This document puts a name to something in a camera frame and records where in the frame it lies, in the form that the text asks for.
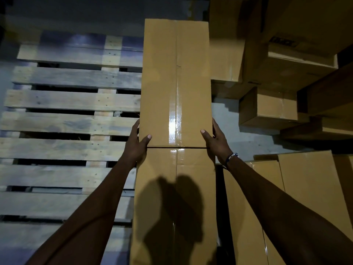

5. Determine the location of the person's right hand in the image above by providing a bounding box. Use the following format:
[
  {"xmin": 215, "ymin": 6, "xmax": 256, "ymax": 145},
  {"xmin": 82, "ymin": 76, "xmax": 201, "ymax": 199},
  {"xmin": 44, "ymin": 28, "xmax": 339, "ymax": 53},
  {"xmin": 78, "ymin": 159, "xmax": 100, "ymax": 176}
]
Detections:
[{"xmin": 200, "ymin": 118, "xmax": 234, "ymax": 165}]

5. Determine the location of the person's left hand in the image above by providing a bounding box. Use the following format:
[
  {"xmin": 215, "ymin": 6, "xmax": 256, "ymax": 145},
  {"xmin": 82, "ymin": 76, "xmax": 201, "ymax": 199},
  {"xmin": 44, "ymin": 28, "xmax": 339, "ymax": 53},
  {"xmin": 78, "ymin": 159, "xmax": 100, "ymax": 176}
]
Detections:
[{"xmin": 121, "ymin": 119, "xmax": 152, "ymax": 169}]

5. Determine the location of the long taped cardboard carton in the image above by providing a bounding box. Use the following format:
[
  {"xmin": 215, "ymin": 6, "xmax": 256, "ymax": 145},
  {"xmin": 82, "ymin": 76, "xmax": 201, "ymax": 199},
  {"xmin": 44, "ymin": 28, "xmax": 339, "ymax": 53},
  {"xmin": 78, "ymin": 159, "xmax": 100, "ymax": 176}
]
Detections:
[
  {"xmin": 139, "ymin": 19, "xmax": 213, "ymax": 148},
  {"xmin": 333, "ymin": 154, "xmax": 353, "ymax": 221},
  {"xmin": 222, "ymin": 160, "xmax": 286, "ymax": 265},
  {"xmin": 129, "ymin": 147, "xmax": 219, "ymax": 265},
  {"xmin": 278, "ymin": 150, "xmax": 353, "ymax": 242}
]

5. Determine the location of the person's left forearm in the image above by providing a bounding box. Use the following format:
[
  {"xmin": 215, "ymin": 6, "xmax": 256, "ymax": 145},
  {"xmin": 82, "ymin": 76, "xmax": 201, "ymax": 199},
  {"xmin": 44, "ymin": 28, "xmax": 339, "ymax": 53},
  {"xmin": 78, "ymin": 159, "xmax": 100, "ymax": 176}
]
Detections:
[{"xmin": 26, "ymin": 159, "xmax": 138, "ymax": 265}]

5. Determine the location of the person's right forearm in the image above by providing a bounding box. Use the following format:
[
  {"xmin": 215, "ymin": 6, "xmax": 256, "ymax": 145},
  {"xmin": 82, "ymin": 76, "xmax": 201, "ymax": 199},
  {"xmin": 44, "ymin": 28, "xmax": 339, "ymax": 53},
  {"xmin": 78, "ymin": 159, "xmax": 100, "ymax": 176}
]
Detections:
[{"xmin": 225, "ymin": 155, "xmax": 353, "ymax": 265}]

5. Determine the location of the grey wooden pallet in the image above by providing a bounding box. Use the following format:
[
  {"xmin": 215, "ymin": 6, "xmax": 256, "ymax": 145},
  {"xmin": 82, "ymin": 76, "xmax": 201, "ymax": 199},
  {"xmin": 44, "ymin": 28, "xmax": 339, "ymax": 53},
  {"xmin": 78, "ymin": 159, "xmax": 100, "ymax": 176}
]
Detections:
[{"xmin": 0, "ymin": 33, "xmax": 144, "ymax": 265}]

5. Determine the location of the pile of brown cardboard boxes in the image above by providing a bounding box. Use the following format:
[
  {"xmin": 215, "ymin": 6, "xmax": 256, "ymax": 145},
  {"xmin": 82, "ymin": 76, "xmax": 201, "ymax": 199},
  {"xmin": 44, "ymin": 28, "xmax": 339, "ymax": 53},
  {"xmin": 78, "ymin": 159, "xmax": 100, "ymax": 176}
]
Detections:
[{"xmin": 208, "ymin": 0, "xmax": 353, "ymax": 142}]

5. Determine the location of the beaded wrist bracelet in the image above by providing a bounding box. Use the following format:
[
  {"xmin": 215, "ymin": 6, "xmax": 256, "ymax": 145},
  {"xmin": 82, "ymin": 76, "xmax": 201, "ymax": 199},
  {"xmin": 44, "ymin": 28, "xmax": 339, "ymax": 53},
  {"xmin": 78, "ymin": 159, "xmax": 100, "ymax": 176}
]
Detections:
[{"xmin": 224, "ymin": 152, "xmax": 238, "ymax": 167}]

